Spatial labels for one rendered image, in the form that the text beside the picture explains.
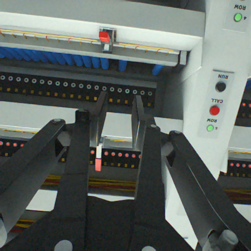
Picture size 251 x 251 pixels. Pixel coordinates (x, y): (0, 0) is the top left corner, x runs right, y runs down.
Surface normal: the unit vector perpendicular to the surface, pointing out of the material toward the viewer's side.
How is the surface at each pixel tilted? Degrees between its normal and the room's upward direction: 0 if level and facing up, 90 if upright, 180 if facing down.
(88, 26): 20
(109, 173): 90
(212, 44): 90
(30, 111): 110
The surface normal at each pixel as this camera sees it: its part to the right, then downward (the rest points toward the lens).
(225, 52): 0.03, 0.29
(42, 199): 0.06, -0.04
